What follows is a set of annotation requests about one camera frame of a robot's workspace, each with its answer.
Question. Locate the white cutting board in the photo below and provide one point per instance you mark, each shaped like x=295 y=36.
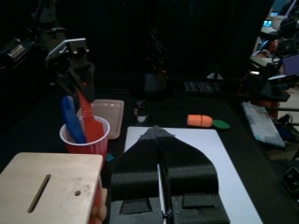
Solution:
x=229 y=175

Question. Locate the black keyboard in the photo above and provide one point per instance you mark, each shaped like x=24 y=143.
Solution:
x=198 y=87

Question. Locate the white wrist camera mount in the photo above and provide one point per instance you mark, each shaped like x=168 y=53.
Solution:
x=65 y=46

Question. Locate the small teal toy piece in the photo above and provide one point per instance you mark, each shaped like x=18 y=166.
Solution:
x=109 y=157

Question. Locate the pink tray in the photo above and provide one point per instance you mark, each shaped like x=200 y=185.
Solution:
x=110 y=112

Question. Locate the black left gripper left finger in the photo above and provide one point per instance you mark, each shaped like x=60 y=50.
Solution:
x=133 y=175

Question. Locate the white computer keyboard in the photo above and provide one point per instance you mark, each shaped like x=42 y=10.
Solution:
x=263 y=125

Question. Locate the red plastic cup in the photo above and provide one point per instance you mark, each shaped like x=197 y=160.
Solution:
x=86 y=148

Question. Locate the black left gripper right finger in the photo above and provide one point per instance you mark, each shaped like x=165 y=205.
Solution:
x=190 y=178

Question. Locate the green toy leaf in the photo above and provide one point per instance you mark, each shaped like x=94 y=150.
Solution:
x=220 y=124

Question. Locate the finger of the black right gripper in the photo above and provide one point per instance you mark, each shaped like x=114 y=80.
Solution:
x=64 y=84
x=89 y=90

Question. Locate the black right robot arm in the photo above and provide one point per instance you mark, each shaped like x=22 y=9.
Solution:
x=52 y=32

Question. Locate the orange toy carrot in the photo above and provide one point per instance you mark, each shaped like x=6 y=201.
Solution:
x=198 y=120

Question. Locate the wooden box with red front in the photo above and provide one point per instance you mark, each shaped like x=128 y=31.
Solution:
x=50 y=186

